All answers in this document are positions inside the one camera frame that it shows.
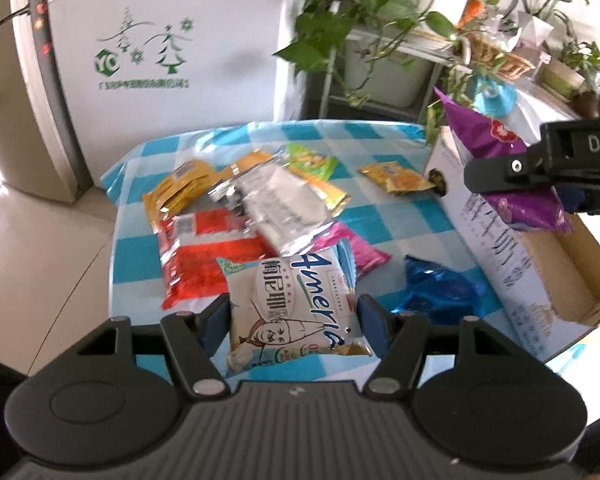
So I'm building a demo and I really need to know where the blue foil snack packet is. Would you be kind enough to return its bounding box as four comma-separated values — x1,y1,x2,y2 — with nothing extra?
392,255,488,326

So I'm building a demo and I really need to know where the wicker basket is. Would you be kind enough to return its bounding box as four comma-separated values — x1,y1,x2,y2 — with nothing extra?
460,32,533,82

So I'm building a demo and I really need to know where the white cracker packet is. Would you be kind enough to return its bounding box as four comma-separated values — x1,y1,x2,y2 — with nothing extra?
216,247,372,373

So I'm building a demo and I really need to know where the green cracker packet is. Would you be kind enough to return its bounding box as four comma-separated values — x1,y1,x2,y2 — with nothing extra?
285,143,341,182

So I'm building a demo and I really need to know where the large mustard yellow snack packet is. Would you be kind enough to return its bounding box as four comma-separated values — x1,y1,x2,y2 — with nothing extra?
142,159,216,233

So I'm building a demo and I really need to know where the yellow green striped packet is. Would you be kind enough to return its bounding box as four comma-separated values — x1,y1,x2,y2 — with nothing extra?
305,179,352,218

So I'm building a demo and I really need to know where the red snack packet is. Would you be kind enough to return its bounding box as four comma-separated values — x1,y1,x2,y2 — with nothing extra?
159,210,281,311

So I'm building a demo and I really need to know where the blue white checkered tablecloth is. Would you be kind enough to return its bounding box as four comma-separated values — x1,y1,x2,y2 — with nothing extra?
100,119,600,396

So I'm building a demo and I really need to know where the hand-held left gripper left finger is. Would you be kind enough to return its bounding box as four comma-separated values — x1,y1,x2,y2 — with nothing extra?
76,294,232,397

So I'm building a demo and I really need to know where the yellow waffle snack packet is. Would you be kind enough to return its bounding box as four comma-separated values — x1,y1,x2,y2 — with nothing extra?
357,161,437,196

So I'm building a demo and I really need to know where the white metal plant rack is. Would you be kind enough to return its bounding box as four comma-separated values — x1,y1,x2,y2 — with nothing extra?
319,27,473,123

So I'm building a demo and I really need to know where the silver foil snack packet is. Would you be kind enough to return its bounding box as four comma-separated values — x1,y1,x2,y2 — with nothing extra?
207,152,338,257

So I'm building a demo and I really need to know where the white plastic tub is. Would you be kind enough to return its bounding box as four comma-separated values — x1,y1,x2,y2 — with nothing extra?
344,35,433,109

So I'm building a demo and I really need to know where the pink snack packet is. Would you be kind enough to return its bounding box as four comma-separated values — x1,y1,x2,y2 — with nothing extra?
307,220,392,276

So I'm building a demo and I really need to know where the small orange snack packet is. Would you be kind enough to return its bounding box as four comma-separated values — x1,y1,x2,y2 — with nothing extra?
220,149,276,181

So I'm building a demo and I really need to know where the purple snack packet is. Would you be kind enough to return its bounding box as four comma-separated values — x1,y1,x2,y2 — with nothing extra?
434,87,576,233

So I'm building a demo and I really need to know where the white refrigerator with tree print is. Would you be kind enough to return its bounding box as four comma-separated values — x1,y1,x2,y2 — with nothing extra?
27,0,313,201

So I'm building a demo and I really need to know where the white printed cardboard box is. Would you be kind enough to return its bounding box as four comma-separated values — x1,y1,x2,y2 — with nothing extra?
422,125,600,363

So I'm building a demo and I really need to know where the small potted plant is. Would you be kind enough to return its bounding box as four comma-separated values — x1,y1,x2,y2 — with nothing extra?
536,34,600,111

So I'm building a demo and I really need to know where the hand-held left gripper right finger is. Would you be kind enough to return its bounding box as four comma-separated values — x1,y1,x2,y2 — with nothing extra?
355,294,502,397

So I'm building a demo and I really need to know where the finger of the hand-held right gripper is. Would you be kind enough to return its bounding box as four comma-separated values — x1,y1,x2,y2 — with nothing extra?
462,152,556,196
550,177,600,217

